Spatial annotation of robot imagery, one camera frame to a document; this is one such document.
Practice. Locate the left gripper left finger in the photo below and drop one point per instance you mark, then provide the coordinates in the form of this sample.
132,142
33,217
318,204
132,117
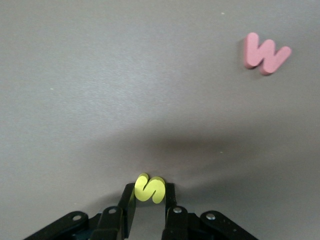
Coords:
110,222

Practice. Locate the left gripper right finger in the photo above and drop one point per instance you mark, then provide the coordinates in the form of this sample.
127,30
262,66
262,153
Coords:
176,222

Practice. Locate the yellow letter s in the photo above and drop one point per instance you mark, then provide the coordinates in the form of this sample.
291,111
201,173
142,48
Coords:
150,191

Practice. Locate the pink letter w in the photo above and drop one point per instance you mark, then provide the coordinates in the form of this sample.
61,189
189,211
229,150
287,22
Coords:
265,55

